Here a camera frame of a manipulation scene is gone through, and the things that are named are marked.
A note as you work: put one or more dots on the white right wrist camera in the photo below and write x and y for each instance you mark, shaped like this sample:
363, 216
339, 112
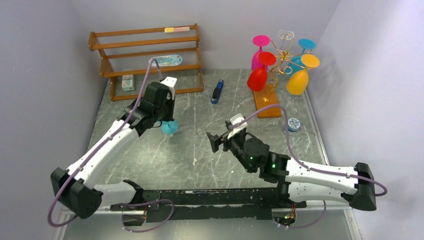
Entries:
237, 124

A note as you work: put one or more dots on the pink plastic wine glass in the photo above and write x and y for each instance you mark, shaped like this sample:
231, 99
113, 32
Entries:
259, 41

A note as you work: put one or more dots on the clear wine glass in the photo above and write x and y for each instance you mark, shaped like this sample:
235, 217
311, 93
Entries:
287, 39

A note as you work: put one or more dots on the teal plastic wine glass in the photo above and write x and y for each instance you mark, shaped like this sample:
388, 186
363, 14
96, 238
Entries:
169, 127

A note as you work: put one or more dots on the yellow plastic wine glass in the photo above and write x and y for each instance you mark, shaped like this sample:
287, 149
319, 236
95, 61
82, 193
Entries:
299, 81

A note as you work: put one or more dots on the red plastic wine glass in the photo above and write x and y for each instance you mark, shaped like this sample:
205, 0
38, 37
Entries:
258, 78

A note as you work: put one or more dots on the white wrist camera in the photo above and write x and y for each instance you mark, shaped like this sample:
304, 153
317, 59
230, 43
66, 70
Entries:
237, 124
170, 82

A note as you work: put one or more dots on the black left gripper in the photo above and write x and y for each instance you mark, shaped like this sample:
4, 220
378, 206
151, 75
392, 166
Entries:
171, 117

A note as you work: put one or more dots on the blue stapler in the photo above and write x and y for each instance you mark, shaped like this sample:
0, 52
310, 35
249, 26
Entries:
217, 91

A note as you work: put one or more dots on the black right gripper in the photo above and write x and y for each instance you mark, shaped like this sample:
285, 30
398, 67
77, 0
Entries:
224, 141

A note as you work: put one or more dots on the small teal white box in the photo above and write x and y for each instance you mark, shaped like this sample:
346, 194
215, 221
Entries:
127, 83

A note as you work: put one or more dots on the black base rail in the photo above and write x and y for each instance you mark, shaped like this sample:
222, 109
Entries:
204, 204

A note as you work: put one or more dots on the gold wire wine glass rack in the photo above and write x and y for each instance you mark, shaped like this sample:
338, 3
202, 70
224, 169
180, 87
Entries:
268, 96

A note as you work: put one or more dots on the blue white oval package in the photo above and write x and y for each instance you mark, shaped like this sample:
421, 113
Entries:
169, 60

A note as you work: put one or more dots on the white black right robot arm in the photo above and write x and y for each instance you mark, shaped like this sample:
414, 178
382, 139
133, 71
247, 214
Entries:
300, 181

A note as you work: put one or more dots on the wooden shelf rack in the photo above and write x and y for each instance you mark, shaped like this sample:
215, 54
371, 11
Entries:
127, 52

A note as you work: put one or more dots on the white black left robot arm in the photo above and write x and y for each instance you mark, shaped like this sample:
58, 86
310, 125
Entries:
76, 187

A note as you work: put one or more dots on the yellow pink eraser bar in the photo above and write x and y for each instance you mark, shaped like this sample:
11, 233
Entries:
177, 29

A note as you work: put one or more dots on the blue hanging wine glass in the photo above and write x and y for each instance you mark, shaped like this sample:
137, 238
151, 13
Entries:
295, 63

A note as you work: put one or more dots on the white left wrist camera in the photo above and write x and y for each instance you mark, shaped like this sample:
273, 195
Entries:
170, 82

